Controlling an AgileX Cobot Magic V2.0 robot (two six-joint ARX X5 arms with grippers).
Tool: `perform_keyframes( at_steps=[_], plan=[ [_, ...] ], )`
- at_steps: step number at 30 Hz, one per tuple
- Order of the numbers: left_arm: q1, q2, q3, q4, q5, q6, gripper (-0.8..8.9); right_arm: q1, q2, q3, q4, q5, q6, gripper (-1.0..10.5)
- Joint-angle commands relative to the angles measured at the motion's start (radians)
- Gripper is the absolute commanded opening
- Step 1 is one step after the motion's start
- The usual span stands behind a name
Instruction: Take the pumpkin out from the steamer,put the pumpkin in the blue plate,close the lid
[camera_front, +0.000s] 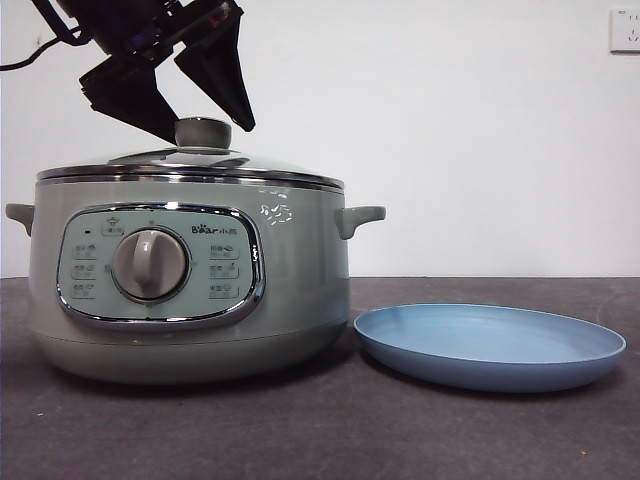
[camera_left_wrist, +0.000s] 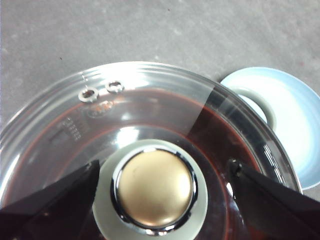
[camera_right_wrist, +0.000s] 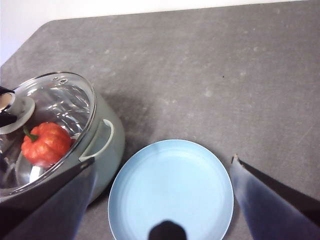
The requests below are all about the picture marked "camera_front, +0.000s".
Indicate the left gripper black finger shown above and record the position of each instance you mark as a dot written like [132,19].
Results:
[220,75]
[130,100]

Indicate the glass lid with grey-green knob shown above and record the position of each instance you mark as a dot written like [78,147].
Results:
[202,134]

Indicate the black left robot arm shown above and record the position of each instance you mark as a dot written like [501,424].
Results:
[125,20]

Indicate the grey-green electric steamer pot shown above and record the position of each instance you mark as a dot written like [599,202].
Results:
[300,275]

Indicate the blue round plate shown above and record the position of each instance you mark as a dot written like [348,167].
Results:
[475,340]

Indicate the white wall socket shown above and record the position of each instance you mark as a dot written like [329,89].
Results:
[625,30]

